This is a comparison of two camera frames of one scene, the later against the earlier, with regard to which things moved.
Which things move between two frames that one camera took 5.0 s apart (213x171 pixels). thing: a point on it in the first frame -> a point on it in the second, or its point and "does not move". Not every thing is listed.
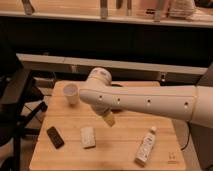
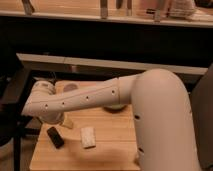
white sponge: (88, 137) does not move
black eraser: (55, 138) does not move
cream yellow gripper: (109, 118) -> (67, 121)
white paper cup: (71, 93) does not move
